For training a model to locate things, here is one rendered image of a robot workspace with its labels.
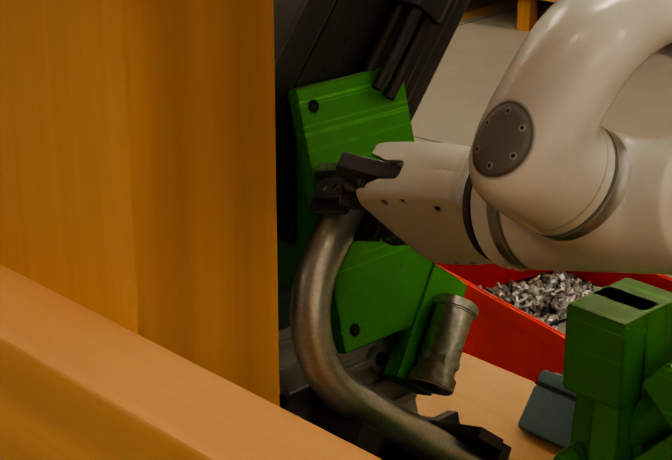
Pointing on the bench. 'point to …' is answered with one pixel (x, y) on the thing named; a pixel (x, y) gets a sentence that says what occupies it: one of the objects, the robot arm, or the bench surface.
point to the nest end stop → (496, 452)
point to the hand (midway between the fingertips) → (351, 208)
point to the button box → (550, 410)
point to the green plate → (306, 158)
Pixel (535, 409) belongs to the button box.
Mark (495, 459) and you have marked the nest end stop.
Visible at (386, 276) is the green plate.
